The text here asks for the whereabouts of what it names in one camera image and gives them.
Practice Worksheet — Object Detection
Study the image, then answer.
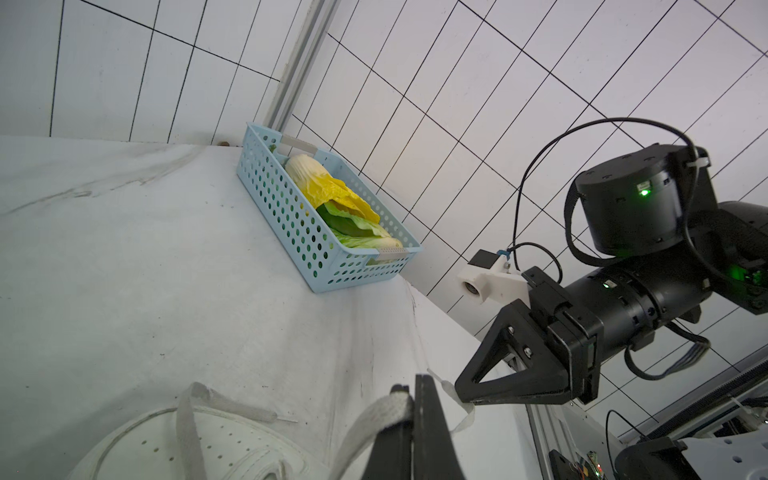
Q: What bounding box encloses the light blue plastic basket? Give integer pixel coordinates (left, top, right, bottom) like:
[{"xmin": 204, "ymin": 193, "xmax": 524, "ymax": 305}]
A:
[{"xmin": 237, "ymin": 123, "xmax": 422, "ymax": 293}]

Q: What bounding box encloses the green lettuce toy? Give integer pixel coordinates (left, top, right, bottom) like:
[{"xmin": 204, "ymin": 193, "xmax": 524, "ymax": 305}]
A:
[{"xmin": 317, "ymin": 202, "xmax": 403, "ymax": 249}]

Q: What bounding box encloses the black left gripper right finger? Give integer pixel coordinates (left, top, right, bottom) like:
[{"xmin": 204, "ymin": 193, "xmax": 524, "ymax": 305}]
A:
[{"xmin": 413, "ymin": 374, "xmax": 465, "ymax": 480}]

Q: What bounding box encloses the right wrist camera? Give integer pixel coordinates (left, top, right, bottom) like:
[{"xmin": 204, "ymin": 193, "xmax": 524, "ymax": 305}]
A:
[{"xmin": 457, "ymin": 250, "xmax": 530, "ymax": 306}]

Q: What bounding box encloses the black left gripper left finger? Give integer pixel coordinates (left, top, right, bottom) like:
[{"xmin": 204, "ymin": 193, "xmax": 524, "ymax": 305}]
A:
[{"xmin": 362, "ymin": 385, "xmax": 413, "ymax": 480}]

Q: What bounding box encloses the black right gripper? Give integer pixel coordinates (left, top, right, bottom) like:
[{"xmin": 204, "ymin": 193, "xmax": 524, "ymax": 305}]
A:
[{"xmin": 455, "ymin": 267, "xmax": 604, "ymax": 405}]

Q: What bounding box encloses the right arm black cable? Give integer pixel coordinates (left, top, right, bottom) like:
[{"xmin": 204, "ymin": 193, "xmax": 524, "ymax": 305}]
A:
[{"xmin": 512, "ymin": 116, "xmax": 712, "ymax": 382}]

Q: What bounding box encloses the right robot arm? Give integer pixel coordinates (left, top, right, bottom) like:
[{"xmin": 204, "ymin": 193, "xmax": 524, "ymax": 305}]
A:
[{"xmin": 455, "ymin": 144, "xmax": 767, "ymax": 405}]

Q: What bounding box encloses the white sneaker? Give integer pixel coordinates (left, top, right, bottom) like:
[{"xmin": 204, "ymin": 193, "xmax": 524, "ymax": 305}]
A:
[{"xmin": 68, "ymin": 382, "xmax": 329, "ymax": 479}]

